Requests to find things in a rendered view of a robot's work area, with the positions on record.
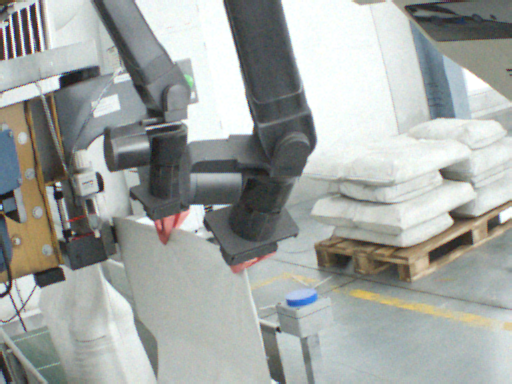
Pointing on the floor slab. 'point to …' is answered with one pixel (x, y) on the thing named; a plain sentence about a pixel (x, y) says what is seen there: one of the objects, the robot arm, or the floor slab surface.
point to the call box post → (314, 366)
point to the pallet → (344, 247)
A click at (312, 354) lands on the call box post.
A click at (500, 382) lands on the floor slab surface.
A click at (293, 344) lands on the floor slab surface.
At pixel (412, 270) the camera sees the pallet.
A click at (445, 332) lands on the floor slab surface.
